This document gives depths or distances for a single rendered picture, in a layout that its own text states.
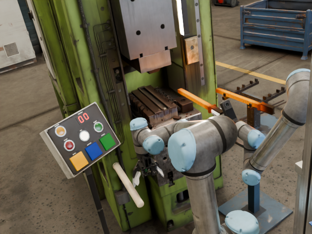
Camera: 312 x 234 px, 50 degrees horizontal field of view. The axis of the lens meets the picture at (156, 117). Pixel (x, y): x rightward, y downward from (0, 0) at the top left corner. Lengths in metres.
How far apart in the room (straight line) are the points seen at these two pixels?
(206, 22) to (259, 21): 3.54
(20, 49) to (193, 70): 5.24
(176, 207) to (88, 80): 1.17
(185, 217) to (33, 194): 1.50
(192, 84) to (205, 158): 1.38
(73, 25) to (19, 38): 5.21
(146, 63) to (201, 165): 1.08
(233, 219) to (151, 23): 1.14
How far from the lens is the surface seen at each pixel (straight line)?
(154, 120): 2.13
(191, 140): 0.96
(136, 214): 2.68
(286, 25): 5.56
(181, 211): 2.59
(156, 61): 1.99
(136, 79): 2.52
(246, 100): 2.06
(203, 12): 2.26
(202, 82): 2.38
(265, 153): 1.42
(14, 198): 3.48
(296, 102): 1.32
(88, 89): 2.05
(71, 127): 1.81
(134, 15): 1.89
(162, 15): 1.95
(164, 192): 2.38
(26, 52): 7.20
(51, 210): 3.16
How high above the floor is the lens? 1.98
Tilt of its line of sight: 29 degrees down
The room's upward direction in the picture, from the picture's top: 9 degrees counter-clockwise
